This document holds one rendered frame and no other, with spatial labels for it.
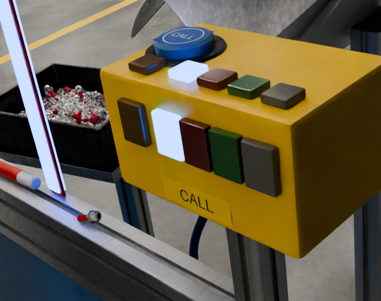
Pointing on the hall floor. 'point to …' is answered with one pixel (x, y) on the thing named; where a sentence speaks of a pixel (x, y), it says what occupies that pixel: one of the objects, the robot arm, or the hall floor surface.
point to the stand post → (375, 263)
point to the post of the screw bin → (134, 206)
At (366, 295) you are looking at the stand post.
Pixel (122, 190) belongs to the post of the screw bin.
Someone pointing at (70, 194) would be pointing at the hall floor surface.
